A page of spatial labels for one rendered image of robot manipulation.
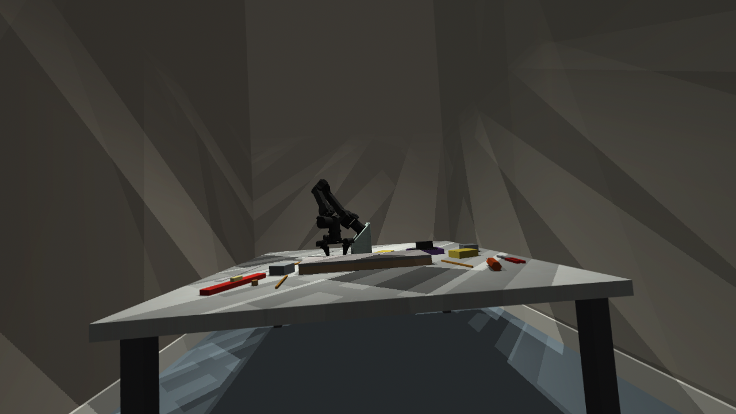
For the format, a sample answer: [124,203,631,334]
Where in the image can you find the purple tray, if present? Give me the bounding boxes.
[407,247,444,255]

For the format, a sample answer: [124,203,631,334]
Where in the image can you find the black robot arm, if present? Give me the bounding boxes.
[311,179,365,234]

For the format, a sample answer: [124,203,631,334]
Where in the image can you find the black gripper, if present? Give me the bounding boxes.
[316,228,355,256]

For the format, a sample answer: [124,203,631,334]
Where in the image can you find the red-handled pliers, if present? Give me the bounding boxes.
[497,255,526,263]

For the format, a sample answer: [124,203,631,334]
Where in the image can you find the orange-handled screwdriver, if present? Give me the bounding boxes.
[486,257,502,271]

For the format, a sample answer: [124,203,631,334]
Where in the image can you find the dark red long bar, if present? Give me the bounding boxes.
[200,273,266,296]

